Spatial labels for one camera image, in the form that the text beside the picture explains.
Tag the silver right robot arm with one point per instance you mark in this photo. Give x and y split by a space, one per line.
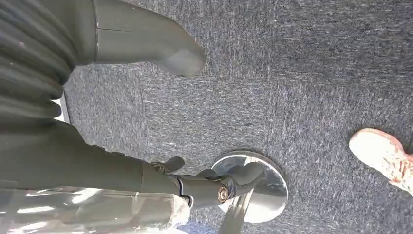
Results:
29 64

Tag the chrome round pedestal base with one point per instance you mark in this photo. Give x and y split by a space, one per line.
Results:
271 197

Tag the shiny silver shell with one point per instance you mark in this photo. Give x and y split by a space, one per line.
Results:
96 213

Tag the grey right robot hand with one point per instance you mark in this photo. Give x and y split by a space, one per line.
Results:
80 168

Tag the person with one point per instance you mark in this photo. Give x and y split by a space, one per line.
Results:
377 153

